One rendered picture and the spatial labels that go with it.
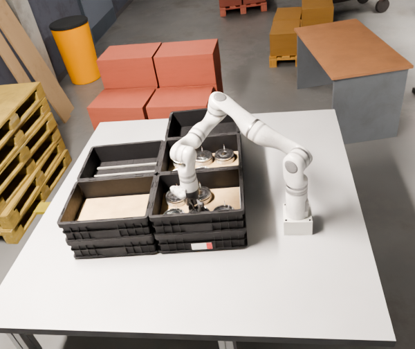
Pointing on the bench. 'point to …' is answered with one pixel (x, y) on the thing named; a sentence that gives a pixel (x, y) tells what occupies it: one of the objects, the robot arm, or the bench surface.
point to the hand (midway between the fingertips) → (194, 212)
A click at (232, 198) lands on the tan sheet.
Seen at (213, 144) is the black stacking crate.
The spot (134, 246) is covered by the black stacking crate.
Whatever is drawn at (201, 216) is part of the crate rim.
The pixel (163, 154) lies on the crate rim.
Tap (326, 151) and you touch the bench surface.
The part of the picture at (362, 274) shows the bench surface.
